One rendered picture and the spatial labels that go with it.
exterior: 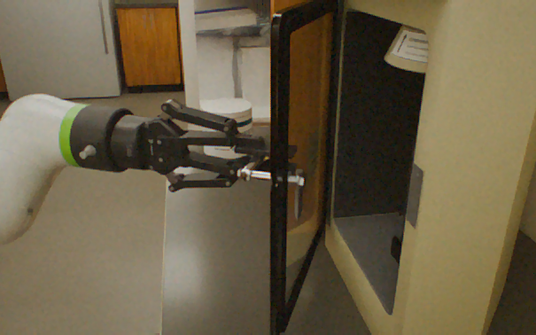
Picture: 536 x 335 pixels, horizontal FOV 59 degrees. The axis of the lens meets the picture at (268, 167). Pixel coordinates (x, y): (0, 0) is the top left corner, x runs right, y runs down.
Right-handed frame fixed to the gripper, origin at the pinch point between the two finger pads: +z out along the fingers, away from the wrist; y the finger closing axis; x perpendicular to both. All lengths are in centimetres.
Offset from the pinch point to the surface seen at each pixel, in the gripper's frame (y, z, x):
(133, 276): -120, -102, 109
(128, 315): -120, -89, 84
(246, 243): -25.9, -9.1, 17.8
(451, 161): 4.5, 22.0, -5.7
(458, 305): -14.7, 25.8, -3.7
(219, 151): -21, -27, 49
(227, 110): -11, -26, 51
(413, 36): 15.2, 16.7, 5.2
